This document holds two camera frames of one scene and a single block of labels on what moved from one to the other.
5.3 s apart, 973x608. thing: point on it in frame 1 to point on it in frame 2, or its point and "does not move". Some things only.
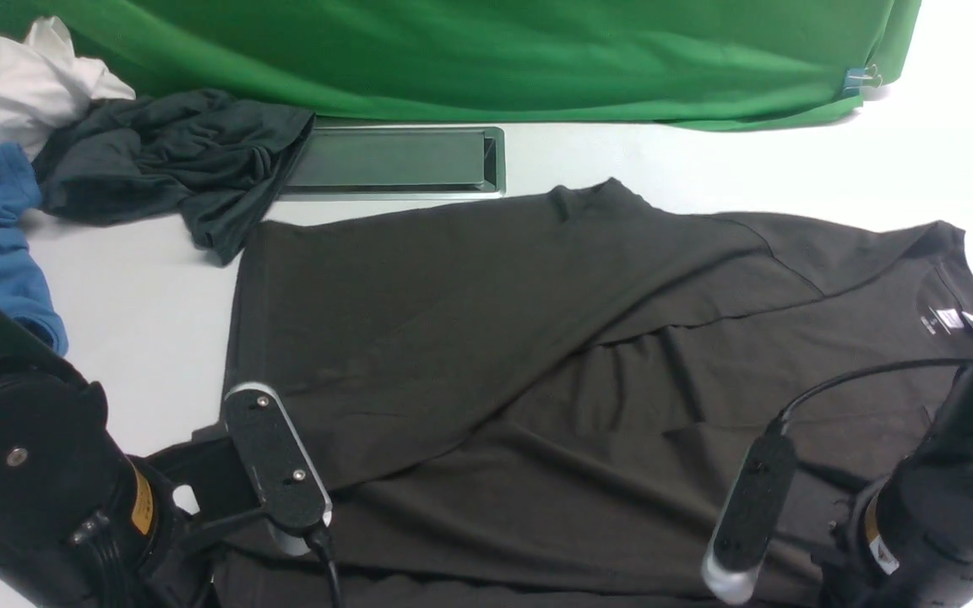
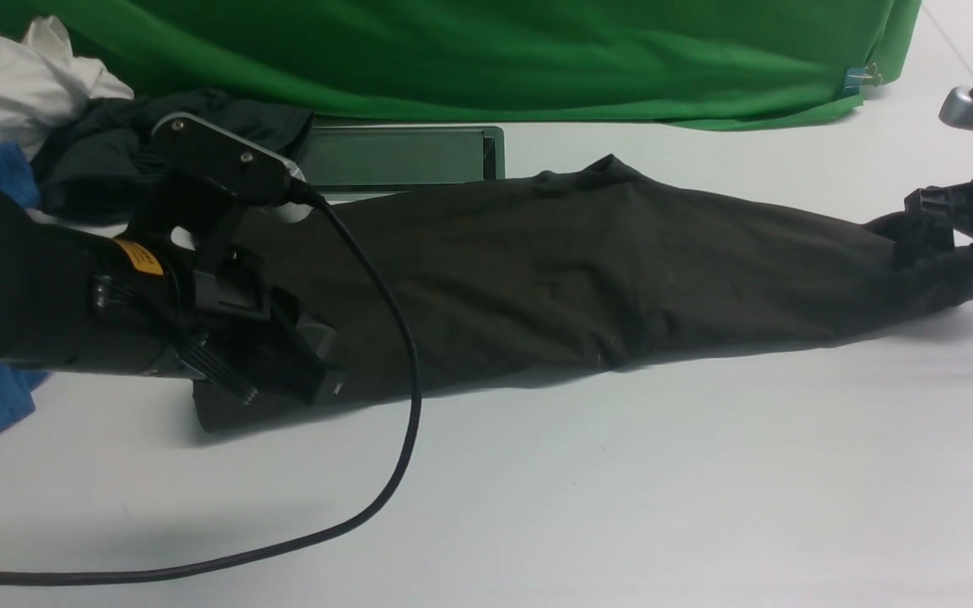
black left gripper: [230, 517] to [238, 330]
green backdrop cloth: [708, 64] does not move
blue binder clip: [856, 78] does not move
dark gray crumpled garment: [219, 158] does not move
